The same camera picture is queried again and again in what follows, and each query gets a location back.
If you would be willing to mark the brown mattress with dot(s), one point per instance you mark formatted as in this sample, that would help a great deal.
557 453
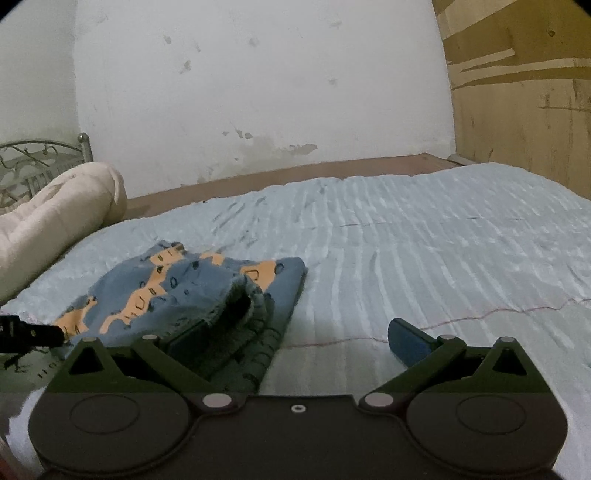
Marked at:
277 177

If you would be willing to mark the pale cloth with dark print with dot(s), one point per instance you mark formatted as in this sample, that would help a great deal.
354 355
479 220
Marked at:
32 371

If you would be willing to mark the metal bed headboard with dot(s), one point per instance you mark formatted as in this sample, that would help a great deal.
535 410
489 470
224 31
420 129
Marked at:
41 157

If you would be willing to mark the pink thread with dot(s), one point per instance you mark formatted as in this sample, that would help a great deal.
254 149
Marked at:
461 318

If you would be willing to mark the blue pants with orange cars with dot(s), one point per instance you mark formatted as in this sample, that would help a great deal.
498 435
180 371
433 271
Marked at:
184 286

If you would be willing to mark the cream rolled pillow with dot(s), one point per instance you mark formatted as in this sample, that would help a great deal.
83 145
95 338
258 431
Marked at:
51 217

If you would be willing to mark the light blue ribbed blanket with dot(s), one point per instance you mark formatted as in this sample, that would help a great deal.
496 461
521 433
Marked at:
392 240

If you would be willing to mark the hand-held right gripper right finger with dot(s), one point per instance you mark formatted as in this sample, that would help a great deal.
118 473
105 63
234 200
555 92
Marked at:
406 341

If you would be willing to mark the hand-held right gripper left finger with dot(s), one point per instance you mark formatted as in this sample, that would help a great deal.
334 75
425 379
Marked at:
184 346

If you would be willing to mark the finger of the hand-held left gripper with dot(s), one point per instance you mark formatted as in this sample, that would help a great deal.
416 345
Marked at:
32 333

